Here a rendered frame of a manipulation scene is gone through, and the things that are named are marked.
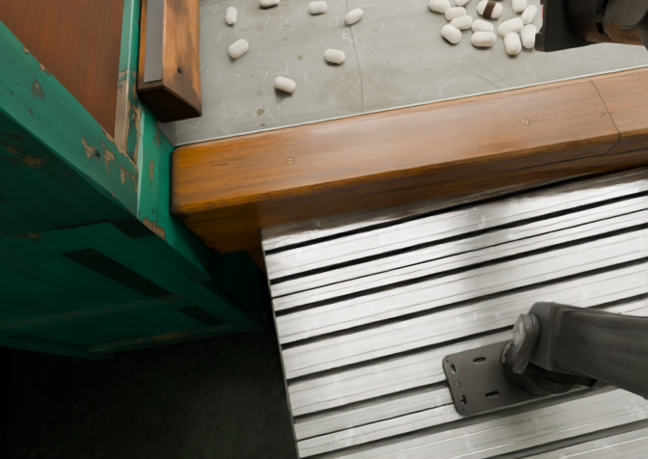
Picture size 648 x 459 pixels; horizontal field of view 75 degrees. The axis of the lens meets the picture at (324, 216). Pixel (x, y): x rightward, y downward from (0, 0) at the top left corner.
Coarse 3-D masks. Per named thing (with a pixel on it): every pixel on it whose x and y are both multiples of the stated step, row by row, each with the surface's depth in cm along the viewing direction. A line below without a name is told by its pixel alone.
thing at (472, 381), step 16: (464, 352) 52; (480, 352) 52; (496, 352) 52; (512, 352) 49; (448, 368) 52; (464, 368) 52; (480, 368) 52; (496, 368) 51; (512, 368) 48; (448, 384) 52; (464, 384) 51; (480, 384) 51; (496, 384) 51; (512, 384) 50; (528, 384) 46; (544, 384) 45; (560, 384) 44; (480, 400) 50; (496, 400) 50; (512, 400) 50
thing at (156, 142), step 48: (144, 144) 50; (144, 192) 48; (0, 240) 47; (48, 240) 48; (96, 240) 50; (144, 240) 51; (192, 240) 62; (0, 288) 64; (48, 288) 67; (96, 288) 70; (144, 288) 74; (192, 288) 73; (240, 288) 99; (0, 336) 84; (48, 336) 95; (96, 336) 102; (144, 336) 110; (192, 336) 112
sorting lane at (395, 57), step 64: (256, 0) 72; (320, 0) 71; (384, 0) 70; (448, 0) 68; (256, 64) 66; (320, 64) 65; (384, 64) 64; (448, 64) 63; (512, 64) 62; (576, 64) 61; (640, 64) 60; (192, 128) 62; (256, 128) 61
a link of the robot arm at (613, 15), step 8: (608, 0) 37; (616, 0) 36; (624, 0) 35; (608, 8) 37; (616, 8) 36; (624, 8) 35; (608, 16) 37; (616, 16) 36; (608, 24) 37; (616, 24) 36; (608, 32) 38; (616, 32) 37; (624, 32) 36; (632, 32) 35; (616, 40) 38; (624, 40) 37; (632, 40) 36; (640, 40) 35
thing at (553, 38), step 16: (544, 0) 42; (560, 0) 42; (544, 16) 43; (560, 16) 42; (576, 16) 41; (592, 16) 39; (544, 32) 43; (560, 32) 43; (576, 32) 42; (592, 32) 40; (544, 48) 44; (560, 48) 44
